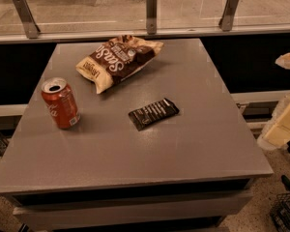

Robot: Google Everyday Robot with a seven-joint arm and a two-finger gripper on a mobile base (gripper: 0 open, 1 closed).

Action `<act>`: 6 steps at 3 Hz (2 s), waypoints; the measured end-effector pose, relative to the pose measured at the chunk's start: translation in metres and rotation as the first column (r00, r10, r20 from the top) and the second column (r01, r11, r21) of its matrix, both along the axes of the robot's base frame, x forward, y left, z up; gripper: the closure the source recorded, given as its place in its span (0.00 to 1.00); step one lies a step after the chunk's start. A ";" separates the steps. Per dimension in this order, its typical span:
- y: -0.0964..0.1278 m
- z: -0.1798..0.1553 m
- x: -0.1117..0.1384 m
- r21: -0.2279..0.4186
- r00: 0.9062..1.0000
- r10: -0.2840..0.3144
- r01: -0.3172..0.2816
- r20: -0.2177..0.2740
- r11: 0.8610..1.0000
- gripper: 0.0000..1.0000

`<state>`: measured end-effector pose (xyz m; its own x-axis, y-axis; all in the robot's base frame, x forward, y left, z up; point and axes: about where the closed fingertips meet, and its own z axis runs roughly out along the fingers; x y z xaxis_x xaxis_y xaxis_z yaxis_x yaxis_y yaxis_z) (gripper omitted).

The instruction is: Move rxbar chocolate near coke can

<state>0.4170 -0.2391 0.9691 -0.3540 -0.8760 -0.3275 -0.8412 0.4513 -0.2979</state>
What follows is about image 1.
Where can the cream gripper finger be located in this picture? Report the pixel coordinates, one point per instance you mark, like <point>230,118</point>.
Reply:
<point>276,132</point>

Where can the black rxbar chocolate bar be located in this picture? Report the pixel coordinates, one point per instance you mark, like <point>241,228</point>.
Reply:
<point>152,113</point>

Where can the red coke can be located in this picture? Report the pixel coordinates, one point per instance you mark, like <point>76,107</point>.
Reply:
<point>59,99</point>

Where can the brown chip bag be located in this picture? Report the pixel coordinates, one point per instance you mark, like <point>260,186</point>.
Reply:
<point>116,60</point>

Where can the grey cabinet drawer front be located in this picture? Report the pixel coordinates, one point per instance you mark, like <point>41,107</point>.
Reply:
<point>133,210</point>

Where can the right metal railing bracket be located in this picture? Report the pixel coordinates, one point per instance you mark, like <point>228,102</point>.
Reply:
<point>227,19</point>

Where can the black wire basket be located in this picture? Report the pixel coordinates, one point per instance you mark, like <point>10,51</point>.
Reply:
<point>280,212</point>

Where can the middle metal railing bracket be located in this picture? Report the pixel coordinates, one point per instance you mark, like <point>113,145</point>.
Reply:
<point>151,16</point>

